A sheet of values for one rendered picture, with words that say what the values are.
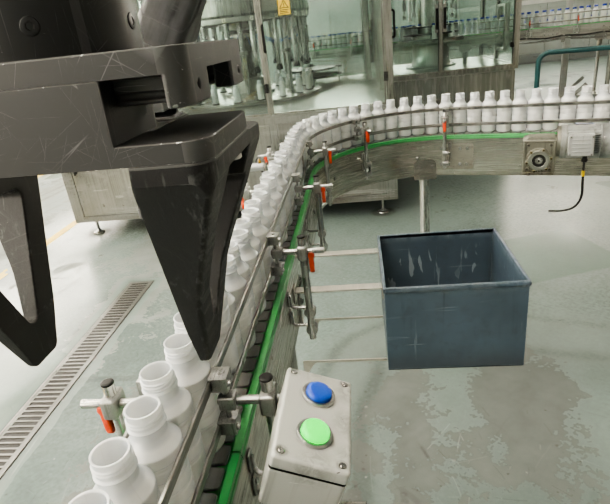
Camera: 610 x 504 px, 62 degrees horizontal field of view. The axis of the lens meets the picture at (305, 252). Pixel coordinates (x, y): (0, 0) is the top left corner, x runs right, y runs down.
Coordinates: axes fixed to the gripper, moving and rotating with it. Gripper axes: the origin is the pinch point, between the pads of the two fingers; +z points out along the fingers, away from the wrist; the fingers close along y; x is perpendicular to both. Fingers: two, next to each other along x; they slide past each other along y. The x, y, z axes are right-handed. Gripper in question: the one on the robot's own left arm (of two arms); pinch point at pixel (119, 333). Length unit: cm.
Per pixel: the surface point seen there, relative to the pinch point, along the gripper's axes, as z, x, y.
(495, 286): 45, 85, 36
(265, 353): 40, 56, -9
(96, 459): 24.4, 18.1, -16.5
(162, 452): 27.5, 22.1, -12.4
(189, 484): 33.5, 23.6, -11.2
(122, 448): 24.6, 19.6, -14.7
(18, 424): 140, 152, -152
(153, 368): 23.9, 31.0, -15.9
